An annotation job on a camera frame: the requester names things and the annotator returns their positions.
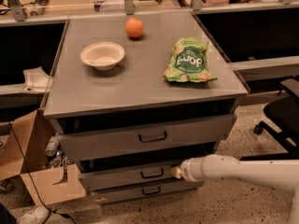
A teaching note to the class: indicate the green chip bag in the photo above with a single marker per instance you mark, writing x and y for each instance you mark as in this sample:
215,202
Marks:
188,62

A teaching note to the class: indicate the grey bottom drawer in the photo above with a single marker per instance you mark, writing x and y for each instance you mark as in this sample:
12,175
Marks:
143,190

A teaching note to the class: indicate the foam gripper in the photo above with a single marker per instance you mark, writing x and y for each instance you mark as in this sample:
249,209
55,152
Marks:
189,171

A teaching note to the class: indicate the black office chair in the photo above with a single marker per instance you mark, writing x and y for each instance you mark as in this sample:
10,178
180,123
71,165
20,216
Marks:
284,113

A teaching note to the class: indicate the white paper bowl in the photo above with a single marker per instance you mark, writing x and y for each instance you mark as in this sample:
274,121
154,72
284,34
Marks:
103,55

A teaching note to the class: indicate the grey top drawer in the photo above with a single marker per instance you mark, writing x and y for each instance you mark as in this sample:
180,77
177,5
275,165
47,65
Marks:
143,138

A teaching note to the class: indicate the clear plastic bottle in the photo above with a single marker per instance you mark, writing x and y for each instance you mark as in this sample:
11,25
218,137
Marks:
52,146

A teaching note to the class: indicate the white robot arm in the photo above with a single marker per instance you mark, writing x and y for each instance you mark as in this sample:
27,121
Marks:
280,175

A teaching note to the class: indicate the white shoe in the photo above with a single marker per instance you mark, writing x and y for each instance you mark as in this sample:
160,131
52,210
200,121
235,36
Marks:
39,215

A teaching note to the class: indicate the brown cardboard box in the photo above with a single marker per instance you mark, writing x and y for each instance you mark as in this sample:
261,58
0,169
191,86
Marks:
24,155

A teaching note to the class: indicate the grey drawer cabinet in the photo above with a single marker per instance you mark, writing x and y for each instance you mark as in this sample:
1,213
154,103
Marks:
135,92

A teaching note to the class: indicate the white curved plastic part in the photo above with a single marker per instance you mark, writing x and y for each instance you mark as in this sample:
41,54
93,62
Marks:
36,80

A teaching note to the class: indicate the grey drawer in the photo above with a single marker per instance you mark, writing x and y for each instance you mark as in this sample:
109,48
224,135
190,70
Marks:
128,170
143,138
143,190

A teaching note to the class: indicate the orange fruit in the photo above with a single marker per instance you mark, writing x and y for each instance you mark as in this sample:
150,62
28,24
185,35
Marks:
134,27

